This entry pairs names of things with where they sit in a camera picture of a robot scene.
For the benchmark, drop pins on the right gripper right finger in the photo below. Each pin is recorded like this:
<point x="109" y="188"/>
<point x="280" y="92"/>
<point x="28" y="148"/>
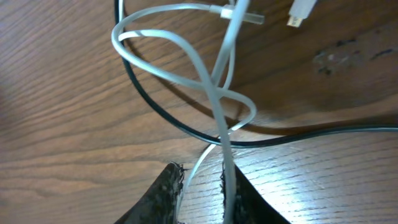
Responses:
<point x="249" y="205"/>

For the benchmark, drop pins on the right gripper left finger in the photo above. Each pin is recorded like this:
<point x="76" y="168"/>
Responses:
<point x="159" y="203"/>

